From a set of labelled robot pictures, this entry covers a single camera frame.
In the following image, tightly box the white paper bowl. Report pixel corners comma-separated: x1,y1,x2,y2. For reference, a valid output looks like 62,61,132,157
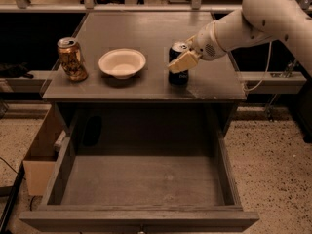
98,49,146,79

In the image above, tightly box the grey wooden cabinet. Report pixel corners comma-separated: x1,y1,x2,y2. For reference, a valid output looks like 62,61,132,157
43,12,246,131

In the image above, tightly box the grey metal rail frame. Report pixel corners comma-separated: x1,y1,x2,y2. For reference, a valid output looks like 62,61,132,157
0,0,312,94

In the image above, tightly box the open grey top drawer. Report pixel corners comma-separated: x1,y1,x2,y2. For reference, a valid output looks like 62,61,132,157
20,104,259,234

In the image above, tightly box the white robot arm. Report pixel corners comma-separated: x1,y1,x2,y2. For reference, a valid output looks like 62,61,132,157
169,0,312,75

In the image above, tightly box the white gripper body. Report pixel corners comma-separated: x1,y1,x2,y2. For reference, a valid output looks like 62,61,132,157
192,21,226,61

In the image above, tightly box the white cable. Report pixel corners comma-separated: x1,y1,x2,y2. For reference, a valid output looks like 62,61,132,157
243,41,273,94

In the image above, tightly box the black floor cable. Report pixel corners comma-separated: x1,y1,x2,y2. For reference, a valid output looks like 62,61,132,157
0,156,27,181

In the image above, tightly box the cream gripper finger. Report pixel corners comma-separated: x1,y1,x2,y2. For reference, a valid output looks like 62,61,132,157
168,50,201,73
185,36,195,49

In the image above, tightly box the blue pepsi can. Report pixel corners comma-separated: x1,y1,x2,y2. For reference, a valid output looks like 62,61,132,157
168,41,191,86

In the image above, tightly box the cardboard box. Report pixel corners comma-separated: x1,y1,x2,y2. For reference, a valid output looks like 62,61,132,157
22,107,63,196

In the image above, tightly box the gold crushed drink can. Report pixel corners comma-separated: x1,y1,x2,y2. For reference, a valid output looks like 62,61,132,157
57,37,88,82

